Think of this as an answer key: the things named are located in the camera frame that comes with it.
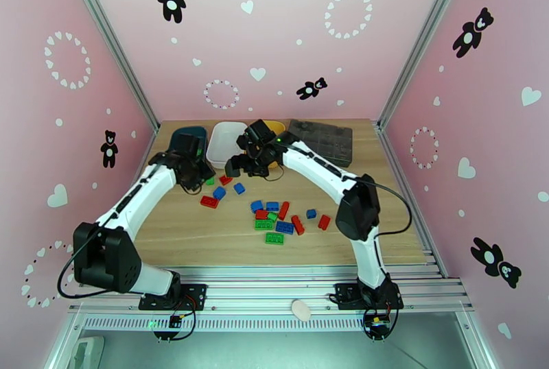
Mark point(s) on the teal plastic container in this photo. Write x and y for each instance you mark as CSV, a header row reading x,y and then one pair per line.
x,y
201,132

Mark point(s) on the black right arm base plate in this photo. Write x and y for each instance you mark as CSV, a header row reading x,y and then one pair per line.
x,y
347,295

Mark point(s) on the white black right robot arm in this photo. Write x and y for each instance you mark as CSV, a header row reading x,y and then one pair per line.
x,y
321,166

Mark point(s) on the aluminium frame post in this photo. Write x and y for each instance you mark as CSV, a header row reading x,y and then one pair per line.
x,y
111,46
422,42

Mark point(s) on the slotted metal strip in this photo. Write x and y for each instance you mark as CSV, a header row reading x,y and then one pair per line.
x,y
257,324

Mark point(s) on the red lego brick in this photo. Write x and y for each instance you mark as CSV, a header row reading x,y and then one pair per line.
x,y
208,201
297,225
225,179
261,214
283,210
324,222

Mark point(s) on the small blue lego brick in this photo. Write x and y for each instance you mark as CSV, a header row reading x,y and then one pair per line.
x,y
311,214

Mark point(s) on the small circuit board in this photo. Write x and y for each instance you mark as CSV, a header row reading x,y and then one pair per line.
x,y
377,325
175,321

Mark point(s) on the small left circuit board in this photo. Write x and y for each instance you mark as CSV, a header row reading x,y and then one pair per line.
x,y
175,321

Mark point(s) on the white plastic object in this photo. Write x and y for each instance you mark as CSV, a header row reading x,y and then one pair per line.
x,y
88,353

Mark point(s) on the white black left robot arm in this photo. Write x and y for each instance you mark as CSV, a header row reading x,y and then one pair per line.
x,y
141,196

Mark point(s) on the yellow plastic container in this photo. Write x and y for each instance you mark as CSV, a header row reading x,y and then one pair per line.
x,y
277,125

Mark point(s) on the long blue lego brick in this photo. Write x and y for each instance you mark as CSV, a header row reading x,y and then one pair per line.
x,y
284,227

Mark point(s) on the white plastic container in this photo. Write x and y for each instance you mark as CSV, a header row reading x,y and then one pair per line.
x,y
223,140

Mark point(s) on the dark compartment organizer box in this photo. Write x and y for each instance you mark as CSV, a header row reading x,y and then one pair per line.
x,y
321,142

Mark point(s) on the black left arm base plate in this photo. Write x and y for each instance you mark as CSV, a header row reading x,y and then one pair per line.
x,y
193,295

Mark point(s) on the small right circuit board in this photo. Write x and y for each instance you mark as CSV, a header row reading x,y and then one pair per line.
x,y
377,325

